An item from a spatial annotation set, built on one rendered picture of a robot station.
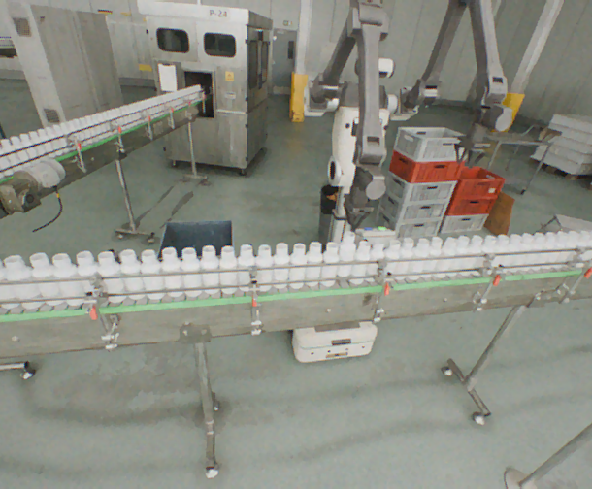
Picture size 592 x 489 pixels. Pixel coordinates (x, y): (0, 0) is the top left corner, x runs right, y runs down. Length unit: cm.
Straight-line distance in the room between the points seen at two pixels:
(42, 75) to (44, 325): 582
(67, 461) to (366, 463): 143
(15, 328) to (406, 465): 176
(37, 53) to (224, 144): 328
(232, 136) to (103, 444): 373
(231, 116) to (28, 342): 378
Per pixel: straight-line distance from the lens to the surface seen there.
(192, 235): 164
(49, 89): 679
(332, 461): 188
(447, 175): 353
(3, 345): 133
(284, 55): 1297
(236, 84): 449
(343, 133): 153
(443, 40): 154
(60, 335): 124
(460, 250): 131
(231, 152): 469
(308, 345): 195
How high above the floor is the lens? 173
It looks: 33 degrees down
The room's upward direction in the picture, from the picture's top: 6 degrees clockwise
